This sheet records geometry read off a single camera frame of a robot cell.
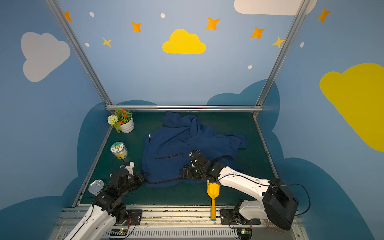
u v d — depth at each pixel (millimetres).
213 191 821
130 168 763
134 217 737
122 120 991
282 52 860
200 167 615
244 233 733
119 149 904
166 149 960
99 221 539
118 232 731
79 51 840
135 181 707
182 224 734
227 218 743
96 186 794
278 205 414
